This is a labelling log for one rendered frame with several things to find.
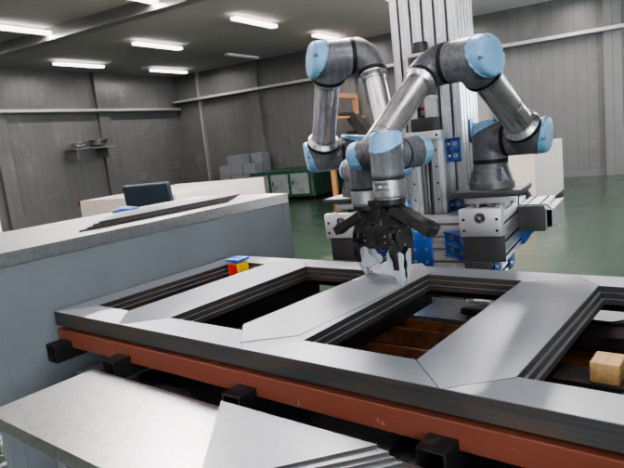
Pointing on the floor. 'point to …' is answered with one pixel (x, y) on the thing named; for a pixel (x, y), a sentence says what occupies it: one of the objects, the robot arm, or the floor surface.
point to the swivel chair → (148, 193)
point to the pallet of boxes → (235, 170)
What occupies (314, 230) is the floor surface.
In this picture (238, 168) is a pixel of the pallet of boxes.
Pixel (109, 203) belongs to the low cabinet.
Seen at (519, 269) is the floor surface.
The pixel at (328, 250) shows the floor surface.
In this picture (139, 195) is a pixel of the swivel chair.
